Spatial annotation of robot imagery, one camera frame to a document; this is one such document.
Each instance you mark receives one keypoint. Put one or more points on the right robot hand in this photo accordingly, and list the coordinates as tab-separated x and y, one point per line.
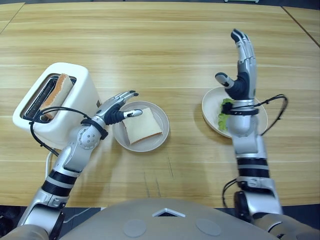
243	85

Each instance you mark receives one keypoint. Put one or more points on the bread slice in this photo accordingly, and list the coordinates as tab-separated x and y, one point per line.
57	93
143	125

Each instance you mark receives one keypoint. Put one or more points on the robot body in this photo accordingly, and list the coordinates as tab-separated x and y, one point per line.
162	220

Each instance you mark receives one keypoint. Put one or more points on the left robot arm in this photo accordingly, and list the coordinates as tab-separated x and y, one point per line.
75	155

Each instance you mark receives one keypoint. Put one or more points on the green lettuce leaf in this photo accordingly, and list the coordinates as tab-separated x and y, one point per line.
223	117

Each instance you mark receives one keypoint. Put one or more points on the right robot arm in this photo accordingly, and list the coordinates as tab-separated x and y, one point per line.
250	150

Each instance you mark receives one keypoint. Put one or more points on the cream round plate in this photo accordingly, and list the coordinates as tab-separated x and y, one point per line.
150	143
212	105

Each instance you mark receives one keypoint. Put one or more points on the cream toaster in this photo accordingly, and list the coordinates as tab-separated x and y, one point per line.
82	97

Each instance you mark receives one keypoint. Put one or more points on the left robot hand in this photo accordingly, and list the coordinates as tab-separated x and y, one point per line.
113	108

